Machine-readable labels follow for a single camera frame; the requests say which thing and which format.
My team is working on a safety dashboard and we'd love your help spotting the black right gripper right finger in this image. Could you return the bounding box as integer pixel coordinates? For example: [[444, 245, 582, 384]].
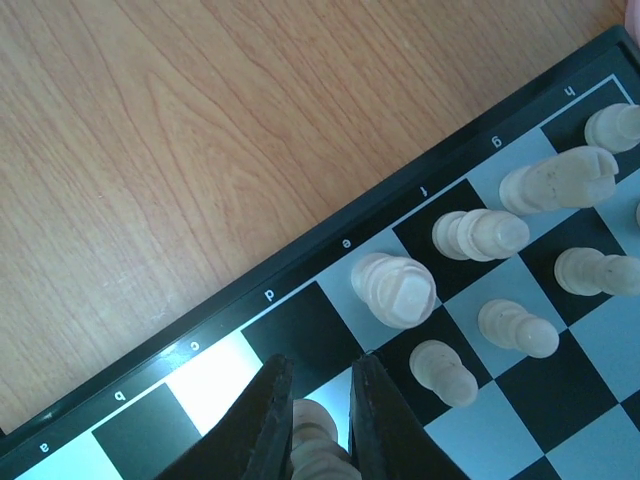
[[349, 354, 455, 479]]

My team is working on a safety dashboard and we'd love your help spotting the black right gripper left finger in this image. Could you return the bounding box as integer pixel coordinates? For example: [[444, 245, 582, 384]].
[[158, 354, 293, 479]]

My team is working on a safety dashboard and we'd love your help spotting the white king piece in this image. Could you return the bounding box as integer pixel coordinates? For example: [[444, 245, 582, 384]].
[[351, 253, 437, 330]]

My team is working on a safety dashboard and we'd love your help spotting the white bishop piece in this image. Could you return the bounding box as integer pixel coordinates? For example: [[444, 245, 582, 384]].
[[431, 209, 530, 262]]

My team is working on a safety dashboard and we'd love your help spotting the white knight piece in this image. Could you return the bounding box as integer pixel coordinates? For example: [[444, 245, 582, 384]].
[[499, 146, 619, 215]]

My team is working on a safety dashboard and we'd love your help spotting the white rook piece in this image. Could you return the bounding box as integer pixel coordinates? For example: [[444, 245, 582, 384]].
[[584, 103, 639, 154]]

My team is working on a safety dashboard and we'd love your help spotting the black white chessboard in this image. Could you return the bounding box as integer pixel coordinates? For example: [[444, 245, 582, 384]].
[[1, 26, 639, 479]]

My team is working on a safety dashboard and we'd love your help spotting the pink plastic tray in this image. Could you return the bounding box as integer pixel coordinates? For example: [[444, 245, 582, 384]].
[[624, 0, 640, 44]]

